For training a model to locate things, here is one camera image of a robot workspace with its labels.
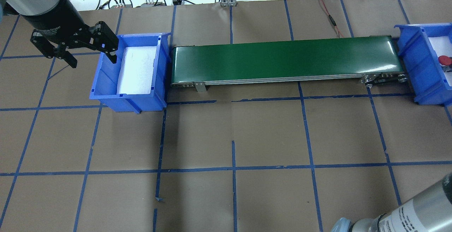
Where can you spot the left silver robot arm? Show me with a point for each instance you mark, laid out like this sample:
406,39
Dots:
27,8

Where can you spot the left blue plastic bin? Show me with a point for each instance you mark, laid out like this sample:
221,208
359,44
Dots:
104,86

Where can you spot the green conveyor belt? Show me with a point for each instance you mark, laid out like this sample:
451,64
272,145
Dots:
372,60

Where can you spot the red push button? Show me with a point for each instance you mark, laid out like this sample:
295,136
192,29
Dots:
445,63

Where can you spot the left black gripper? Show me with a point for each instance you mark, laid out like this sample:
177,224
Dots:
53,19

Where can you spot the white foam pad bin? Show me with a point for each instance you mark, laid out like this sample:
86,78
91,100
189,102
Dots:
442,46
136,73

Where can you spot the white foam pad right bin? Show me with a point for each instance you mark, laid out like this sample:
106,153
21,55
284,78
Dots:
442,46

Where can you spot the white foam pad left bin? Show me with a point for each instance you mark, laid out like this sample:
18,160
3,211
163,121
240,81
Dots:
136,73

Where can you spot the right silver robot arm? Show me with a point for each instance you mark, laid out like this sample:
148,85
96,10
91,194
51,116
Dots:
428,211

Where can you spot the right blue plastic bin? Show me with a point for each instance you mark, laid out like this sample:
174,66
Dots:
429,85

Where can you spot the blue plastic bin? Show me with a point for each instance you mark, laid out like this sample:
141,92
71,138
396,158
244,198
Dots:
429,85
104,86

